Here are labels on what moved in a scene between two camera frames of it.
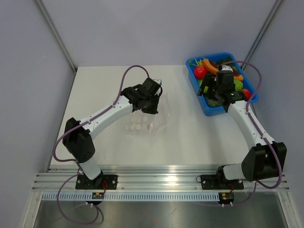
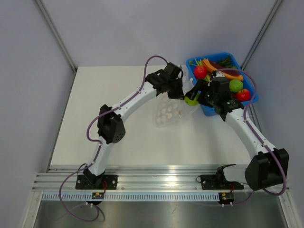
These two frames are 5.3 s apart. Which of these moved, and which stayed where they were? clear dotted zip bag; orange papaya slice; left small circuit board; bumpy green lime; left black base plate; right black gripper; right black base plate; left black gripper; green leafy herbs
Moved: left black gripper; clear dotted zip bag; right black gripper
Stayed: bumpy green lime; green leafy herbs; right black base plate; left small circuit board; orange papaya slice; left black base plate
